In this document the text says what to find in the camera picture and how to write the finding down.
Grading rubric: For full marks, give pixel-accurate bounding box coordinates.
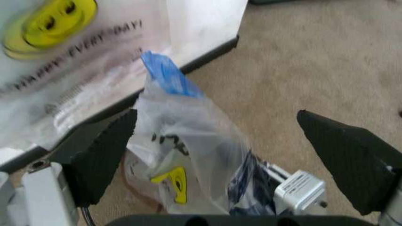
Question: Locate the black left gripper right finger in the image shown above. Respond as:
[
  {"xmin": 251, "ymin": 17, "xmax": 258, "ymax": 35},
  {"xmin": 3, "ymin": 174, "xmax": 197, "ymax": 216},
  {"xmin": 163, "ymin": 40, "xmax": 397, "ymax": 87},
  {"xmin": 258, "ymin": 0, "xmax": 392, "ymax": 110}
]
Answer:
[{"xmin": 296, "ymin": 109, "xmax": 402, "ymax": 226}]

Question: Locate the clear smiley garbage bag blue tie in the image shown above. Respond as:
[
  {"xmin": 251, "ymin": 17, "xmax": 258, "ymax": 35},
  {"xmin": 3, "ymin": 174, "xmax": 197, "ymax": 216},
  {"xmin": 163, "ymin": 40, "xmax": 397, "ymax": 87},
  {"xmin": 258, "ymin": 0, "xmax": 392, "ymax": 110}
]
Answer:
[{"xmin": 121, "ymin": 50, "xmax": 279, "ymax": 216}]

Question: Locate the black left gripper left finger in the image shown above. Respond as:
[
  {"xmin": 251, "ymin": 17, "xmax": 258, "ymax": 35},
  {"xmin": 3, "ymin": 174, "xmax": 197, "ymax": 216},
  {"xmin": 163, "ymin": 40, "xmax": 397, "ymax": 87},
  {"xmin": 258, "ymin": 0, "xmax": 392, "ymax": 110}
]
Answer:
[{"xmin": 0, "ymin": 108, "xmax": 139, "ymax": 226}]

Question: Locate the clear smiley bag HAPPY EVERYDAY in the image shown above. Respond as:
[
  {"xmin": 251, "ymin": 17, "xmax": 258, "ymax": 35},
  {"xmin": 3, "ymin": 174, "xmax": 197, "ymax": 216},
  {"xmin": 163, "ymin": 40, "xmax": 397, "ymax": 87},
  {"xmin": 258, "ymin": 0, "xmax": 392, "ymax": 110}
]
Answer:
[{"xmin": 0, "ymin": 0, "xmax": 177, "ymax": 151}]

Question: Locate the dark furniture edge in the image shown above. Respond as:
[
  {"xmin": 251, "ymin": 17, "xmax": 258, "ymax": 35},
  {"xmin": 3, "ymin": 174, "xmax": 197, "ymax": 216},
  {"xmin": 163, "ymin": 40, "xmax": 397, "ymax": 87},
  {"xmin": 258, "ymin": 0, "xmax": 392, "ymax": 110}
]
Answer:
[{"xmin": 249, "ymin": 0, "xmax": 402, "ymax": 5}]

